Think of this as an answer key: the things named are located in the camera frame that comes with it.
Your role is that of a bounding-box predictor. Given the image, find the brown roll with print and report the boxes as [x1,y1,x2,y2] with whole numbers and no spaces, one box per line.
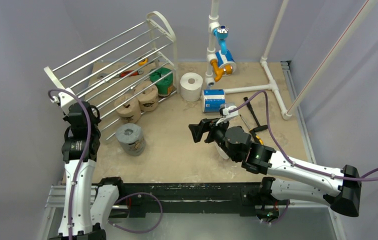
[114,93,141,124]

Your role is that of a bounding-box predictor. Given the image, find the green paper roll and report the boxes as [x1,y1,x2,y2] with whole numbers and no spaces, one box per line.
[149,67,174,97]

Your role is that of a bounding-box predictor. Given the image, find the grey paper roll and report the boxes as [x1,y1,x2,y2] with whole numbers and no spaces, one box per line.
[115,123,147,156]

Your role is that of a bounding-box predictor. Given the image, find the white metal shelf rack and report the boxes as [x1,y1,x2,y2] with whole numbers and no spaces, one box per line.
[44,11,180,141]

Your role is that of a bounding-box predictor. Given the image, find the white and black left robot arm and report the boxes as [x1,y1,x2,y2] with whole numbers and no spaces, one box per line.
[54,101,126,240]

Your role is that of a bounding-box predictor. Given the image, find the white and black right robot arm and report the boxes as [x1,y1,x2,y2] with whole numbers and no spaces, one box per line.
[188,118,362,217]

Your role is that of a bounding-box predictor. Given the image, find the unwrapped white paper roll lying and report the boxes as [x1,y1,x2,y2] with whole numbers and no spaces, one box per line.
[214,143,230,160]

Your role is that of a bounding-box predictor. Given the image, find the blue white packaged roll front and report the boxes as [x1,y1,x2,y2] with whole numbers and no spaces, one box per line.
[201,89,226,113]

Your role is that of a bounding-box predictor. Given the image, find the upright white paper roll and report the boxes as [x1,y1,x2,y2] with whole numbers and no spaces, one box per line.
[180,72,203,102]

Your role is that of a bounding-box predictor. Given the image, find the black screwdriver tool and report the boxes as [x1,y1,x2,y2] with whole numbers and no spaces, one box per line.
[246,102,268,133]

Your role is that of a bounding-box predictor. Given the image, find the orange faucet valve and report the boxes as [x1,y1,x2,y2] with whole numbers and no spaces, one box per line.
[209,59,233,83]

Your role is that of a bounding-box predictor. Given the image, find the yellow tape measure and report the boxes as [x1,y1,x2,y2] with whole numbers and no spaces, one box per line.
[138,57,149,66]

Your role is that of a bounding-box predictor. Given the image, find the blue faucet valve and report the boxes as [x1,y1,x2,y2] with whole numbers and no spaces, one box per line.
[212,25,229,55]

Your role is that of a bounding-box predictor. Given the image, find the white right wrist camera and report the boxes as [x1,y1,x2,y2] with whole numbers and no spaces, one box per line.
[215,102,240,126]

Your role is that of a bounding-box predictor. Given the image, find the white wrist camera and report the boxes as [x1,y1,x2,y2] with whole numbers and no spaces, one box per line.
[50,88,78,116]
[215,102,240,126]

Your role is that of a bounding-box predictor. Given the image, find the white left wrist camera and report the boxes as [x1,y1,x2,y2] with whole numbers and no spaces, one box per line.
[50,88,78,116]

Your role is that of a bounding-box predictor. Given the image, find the yellow handled screwdriver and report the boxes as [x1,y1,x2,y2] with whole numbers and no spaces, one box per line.
[239,114,264,145]

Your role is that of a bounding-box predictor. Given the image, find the red handled pliers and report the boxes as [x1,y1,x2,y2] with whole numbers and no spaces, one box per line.
[97,69,144,82]

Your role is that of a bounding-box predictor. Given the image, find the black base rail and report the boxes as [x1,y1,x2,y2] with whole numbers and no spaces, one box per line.
[113,182,281,221]

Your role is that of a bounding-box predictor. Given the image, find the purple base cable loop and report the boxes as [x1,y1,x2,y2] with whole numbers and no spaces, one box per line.
[108,192,164,235]

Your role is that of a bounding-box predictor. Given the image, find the white pvc pipe frame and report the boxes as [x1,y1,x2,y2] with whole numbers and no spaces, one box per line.
[205,0,378,121]

